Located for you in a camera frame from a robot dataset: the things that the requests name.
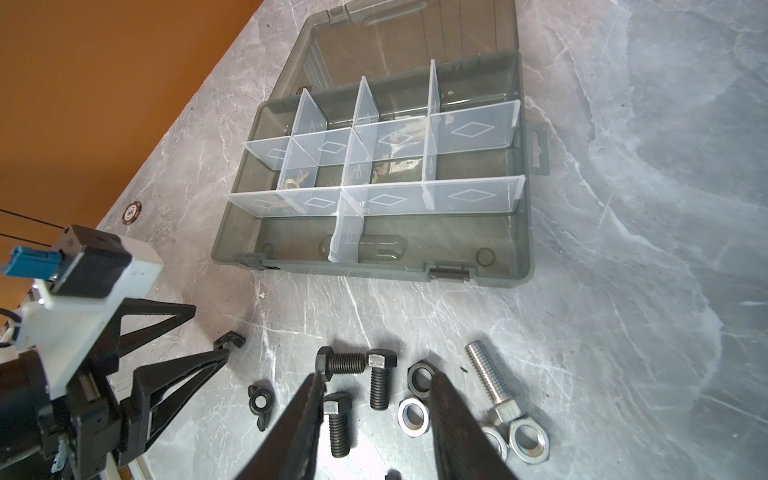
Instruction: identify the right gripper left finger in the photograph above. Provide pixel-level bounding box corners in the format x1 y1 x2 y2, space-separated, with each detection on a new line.
236 373 325 479

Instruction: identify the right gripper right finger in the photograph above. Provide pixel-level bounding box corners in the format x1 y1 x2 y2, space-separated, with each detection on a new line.
429 371 516 479

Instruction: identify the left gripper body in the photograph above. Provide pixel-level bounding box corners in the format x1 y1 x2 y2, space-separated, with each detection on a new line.
1 335 129 479

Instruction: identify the brass wing nut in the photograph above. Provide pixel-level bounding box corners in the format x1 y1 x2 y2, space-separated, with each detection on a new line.
283 170 314 189

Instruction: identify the silver hex nut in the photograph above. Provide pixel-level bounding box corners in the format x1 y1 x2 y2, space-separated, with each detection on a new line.
508 416 551 465
397 397 430 438
480 423 509 463

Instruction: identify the silver hex bolt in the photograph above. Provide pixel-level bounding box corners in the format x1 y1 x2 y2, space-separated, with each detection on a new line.
464 340 524 424

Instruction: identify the black hex bolt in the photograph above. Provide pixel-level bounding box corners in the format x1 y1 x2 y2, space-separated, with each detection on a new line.
367 349 397 411
315 346 366 382
323 391 352 458

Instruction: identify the black hex nut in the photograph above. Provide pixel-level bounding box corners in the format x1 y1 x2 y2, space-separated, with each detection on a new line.
407 359 437 402

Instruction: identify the grey plastic organizer box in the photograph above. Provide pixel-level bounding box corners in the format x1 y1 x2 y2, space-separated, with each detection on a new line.
211 1 549 288

